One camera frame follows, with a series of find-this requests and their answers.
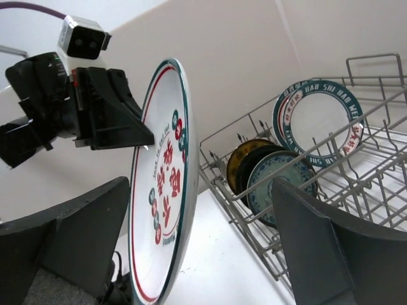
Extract grey wire dish rack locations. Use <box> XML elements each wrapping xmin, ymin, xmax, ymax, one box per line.
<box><xmin>200</xmin><ymin>53</ymin><xmax>406</xmax><ymax>290</ymax></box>

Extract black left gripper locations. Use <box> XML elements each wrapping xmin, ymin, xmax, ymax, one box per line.
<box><xmin>4</xmin><ymin>52</ymin><xmax>155</xmax><ymax>150</ymax></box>

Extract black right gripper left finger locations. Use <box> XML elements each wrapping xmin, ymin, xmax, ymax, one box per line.
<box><xmin>1</xmin><ymin>177</ymin><xmax>130</xmax><ymax>304</ymax></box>

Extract blue floral plate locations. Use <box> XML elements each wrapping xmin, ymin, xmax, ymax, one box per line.
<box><xmin>247</xmin><ymin>151</ymin><xmax>315</xmax><ymax>228</ymax></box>

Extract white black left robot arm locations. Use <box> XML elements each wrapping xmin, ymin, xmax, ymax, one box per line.
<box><xmin>1</xmin><ymin>52</ymin><xmax>155</xmax><ymax>168</ymax></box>

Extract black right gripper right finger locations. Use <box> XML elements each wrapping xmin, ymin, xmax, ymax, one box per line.
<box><xmin>272</xmin><ymin>179</ymin><xmax>406</xmax><ymax>304</ymax></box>

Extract white plate red characters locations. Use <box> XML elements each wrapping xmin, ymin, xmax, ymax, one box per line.
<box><xmin>128</xmin><ymin>58</ymin><xmax>199</xmax><ymax>304</ymax></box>

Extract green red ring plate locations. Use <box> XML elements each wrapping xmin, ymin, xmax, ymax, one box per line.
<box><xmin>272</xmin><ymin>80</ymin><xmax>308</xmax><ymax>146</ymax></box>

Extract black plate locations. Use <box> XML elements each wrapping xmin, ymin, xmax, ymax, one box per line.
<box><xmin>235</xmin><ymin>144</ymin><xmax>286</xmax><ymax>195</ymax></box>

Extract yellow patterned plate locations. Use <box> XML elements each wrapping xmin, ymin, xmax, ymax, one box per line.
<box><xmin>226</xmin><ymin>139</ymin><xmax>273</xmax><ymax>194</ymax></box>

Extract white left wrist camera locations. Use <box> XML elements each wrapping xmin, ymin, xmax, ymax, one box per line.
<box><xmin>57</xmin><ymin>15</ymin><xmax>112</xmax><ymax>75</ymax></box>

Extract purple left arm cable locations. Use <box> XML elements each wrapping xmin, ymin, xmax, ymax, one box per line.
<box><xmin>0</xmin><ymin>1</ymin><xmax>67</xmax><ymax>22</ymax></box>

